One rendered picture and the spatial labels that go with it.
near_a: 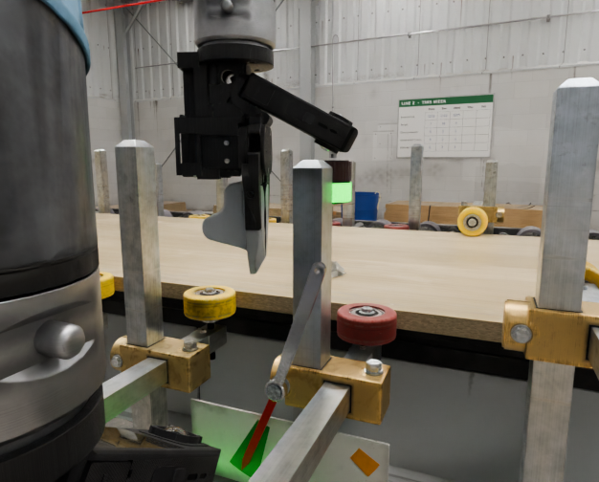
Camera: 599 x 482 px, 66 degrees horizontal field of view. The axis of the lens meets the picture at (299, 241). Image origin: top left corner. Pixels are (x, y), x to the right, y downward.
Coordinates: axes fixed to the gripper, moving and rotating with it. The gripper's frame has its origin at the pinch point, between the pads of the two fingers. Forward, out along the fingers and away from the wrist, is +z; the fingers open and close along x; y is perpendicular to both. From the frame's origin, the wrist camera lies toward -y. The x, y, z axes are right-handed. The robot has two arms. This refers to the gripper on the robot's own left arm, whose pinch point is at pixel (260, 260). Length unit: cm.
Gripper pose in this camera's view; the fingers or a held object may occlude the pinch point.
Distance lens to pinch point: 46.8
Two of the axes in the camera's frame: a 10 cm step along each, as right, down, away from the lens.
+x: -0.4, 1.7, -9.9
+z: 0.0, 9.9, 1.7
